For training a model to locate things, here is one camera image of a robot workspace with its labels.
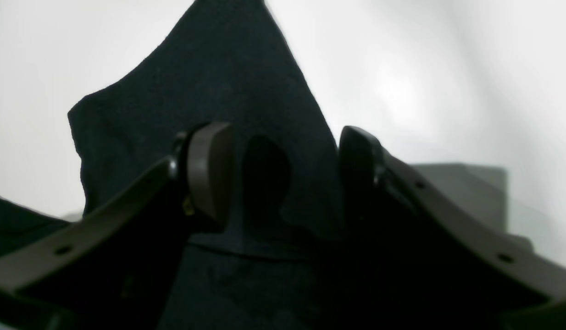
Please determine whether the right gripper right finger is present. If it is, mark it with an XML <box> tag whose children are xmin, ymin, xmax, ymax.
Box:
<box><xmin>339</xmin><ymin>126</ymin><xmax>566</xmax><ymax>330</ymax></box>

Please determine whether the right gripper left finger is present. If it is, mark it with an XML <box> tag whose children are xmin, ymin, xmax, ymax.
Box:
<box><xmin>0</xmin><ymin>122</ymin><xmax>234</xmax><ymax>330</ymax></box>

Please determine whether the black T-shirt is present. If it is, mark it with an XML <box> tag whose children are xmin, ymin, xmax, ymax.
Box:
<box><xmin>0</xmin><ymin>0</ymin><xmax>342</xmax><ymax>330</ymax></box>

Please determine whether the white right partition panel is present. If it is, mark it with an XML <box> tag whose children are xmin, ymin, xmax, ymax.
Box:
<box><xmin>411</xmin><ymin>163</ymin><xmax>534</xmax><ymax>252</ymax></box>

